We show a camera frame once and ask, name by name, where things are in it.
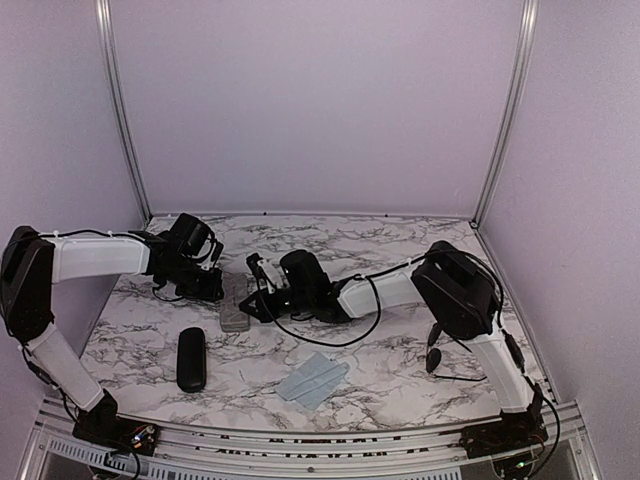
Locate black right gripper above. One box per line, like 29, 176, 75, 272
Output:
241, 288, 313, 324

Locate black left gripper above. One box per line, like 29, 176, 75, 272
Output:
161, 257, 224, 302

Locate grey marbled glasses case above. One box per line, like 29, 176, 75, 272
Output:
220, 272, 250, 333

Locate black glasses case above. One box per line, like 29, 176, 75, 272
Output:
176, 327, 207, 393

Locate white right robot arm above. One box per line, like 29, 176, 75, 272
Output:
239, 241, 542, 448

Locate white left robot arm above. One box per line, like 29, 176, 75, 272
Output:
1, 213, 224, 445

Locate black rimless sunglasses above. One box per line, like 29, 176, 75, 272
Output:
425, 323, 487, 383

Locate light blue cloth front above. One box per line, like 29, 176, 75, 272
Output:
275, 353, 350, 411

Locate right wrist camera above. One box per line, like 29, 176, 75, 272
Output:
246, 253, 287, 294

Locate aluminium front rail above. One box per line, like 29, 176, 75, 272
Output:
17, 398, 602, 479

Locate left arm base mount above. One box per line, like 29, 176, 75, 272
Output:
72, 391, 160, 456

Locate aluminium frame post left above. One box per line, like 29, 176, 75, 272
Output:
95, 0, 153, 225

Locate aluminium frame post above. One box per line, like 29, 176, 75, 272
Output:
95, 0, 153, 225
471, 0, 540, 230

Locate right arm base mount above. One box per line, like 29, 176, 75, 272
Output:
459, 393, 549, 459

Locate aluminium frame post right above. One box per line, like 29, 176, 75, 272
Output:
471, 0, 540, 230

